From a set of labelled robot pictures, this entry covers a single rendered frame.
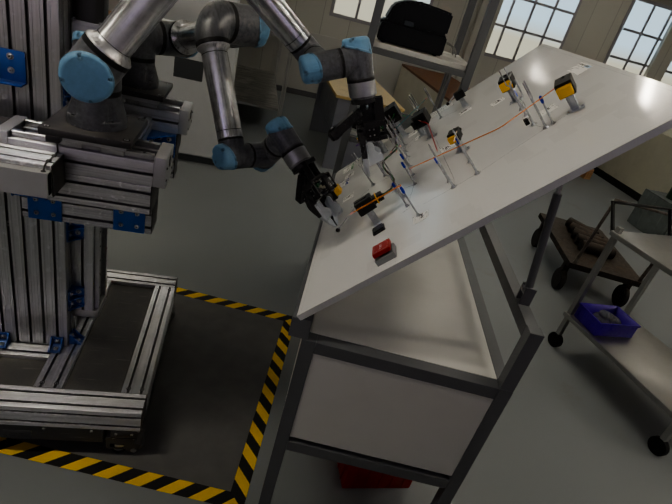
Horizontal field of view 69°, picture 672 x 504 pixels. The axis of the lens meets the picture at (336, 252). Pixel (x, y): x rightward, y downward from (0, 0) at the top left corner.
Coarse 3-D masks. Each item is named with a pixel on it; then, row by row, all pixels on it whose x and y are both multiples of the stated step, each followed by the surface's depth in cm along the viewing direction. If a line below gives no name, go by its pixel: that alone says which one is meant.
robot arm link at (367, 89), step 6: (348, 84) 132; (354, 84) 130; (360, 84) 130; (366, 84) 130; (372, 84) 131; (348, 90) 133; (354, 90) 131; (360, 90) 130; (366, 90) 130; (372, 90) 131; (354, 96) 132; (360, 96) 131; (366, 96) 131; (372, 96) 132
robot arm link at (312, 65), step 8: (312, 48) 132; (320, 48) 131; (304, 56) 126; (312, 56) 126; (320, 56) 126; (328, 56) 126; (336, 56) 126; (304, 64) 125; (312, 64) 125; (320, 64) 125; (328, 64) 126; (336, 64) 126; (344, 64) 127; (304, 72) 126; (312, 72) 126; (320, 72) 126; (328, 72) 127; (336, 72) 128; (344, 72) 128; (304, 80) 128; (312, 80) 128; (320, 80) 128; (328, 80) 130
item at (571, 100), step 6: (558, 78) 129; (564, 78) 127; (570, 78) 124; (558, 84) 126; (564, 84) 125; (576, 90) 126; (570, 96) 129; (570, 102) 130; (576, 102) 128; (570, 108) 130; (576, 108) 130
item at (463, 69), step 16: (384, 0) 203; (496, 0) 199; (464, 16) 252; (368, 32) 209; (464, 32) 255; (480, 32) 205; (384, 48) 215; (400, 48) 214; (480, 48) 208; (416, 64) 214; (432, 64) 213; (448, 64) 215; (464, 64) 221; (448, 80) 267; (464, 80) 214; (352, 128) 236; (336, 160) 236
